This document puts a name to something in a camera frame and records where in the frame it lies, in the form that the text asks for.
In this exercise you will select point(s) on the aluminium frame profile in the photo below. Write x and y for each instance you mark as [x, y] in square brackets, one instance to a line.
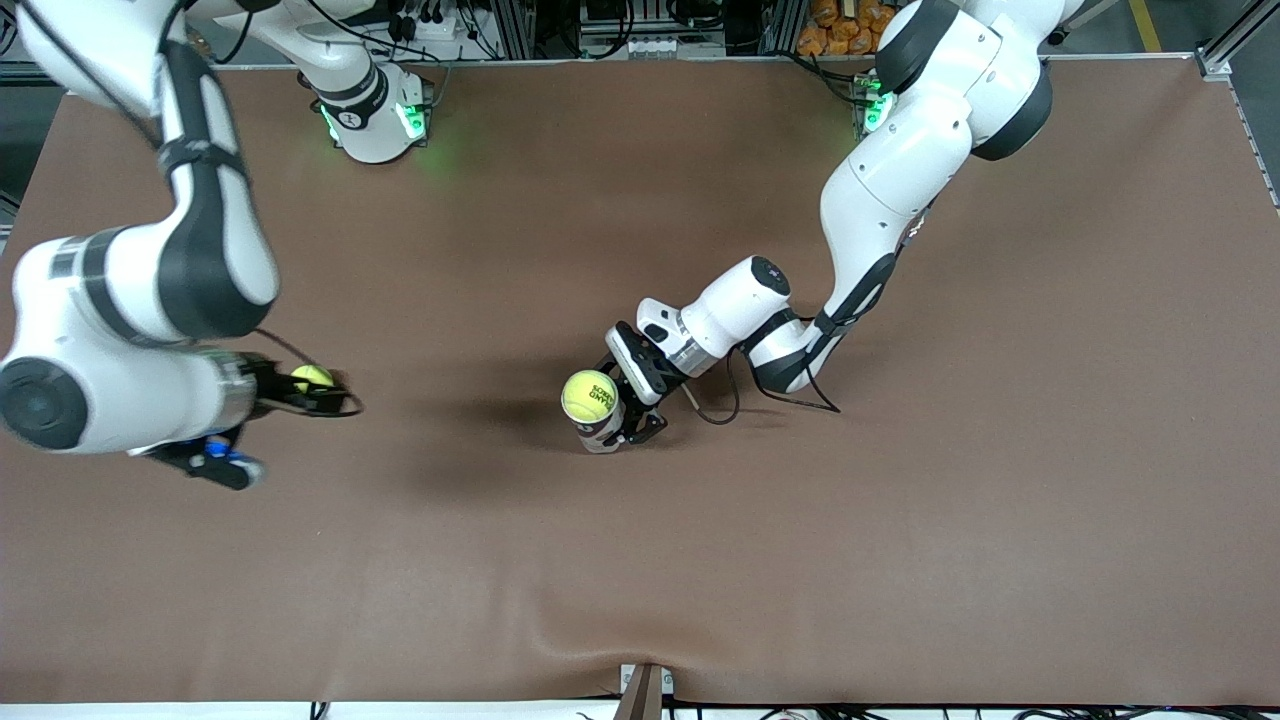
[1235, 40]

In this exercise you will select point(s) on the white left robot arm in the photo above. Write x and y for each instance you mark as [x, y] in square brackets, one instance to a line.
[890, 190]

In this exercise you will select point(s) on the white power strip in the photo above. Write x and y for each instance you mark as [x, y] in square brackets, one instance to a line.
[440, 28]

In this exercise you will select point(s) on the Wilson tennis ball can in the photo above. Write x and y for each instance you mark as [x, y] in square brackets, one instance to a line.
[603, 437]

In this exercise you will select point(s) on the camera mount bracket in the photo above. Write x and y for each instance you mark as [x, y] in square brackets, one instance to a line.
[640, 700]

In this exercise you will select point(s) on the aluminium frame post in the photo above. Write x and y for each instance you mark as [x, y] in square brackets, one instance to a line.
[515, 30]
[785, 25]

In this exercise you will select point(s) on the yellow Roland Garros tennis ball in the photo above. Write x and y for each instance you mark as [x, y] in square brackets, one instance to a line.
[590, 397]

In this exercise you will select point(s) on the yellow Wilson print tennis ball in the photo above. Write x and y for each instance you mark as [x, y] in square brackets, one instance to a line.
[310, 376]

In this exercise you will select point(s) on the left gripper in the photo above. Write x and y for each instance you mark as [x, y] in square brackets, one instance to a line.
[641, 424]

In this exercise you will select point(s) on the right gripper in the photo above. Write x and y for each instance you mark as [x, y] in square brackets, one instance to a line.
[265, 381]

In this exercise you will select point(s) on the orange packaged goods pile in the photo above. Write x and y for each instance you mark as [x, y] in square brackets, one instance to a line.
[840, 25]

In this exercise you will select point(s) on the white terminal block strip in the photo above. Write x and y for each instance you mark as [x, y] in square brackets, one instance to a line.
[650, 45]

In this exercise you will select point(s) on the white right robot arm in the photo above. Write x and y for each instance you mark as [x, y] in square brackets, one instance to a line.
[200, 270]

